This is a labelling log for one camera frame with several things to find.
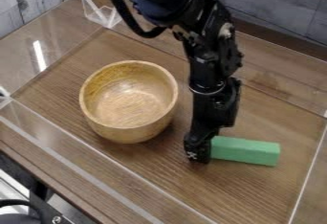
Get wooden bowl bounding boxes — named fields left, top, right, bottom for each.
left=79, top=60, right=179, bottom=145

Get black cable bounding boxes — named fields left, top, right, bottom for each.
left=0, top=196, right=40, bottom=224

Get black metal table bracket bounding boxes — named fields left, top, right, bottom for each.
left=28, top=188, right=93, bottom=224

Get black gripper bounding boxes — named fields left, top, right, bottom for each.
left=183, top=78, right=243, bottom=165

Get clear acrylic corner bracket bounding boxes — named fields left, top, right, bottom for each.
left=81, top=0, right=123, bottom=29

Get clear acrylic tray walls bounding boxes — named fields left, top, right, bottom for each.
left=0, top=0, right=327, bottom=224

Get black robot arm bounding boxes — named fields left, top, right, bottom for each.
left=111, top=0, right=243, bottom=163

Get green rectangular block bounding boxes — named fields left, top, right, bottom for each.
left=211, top=136, right=282, bottom=167

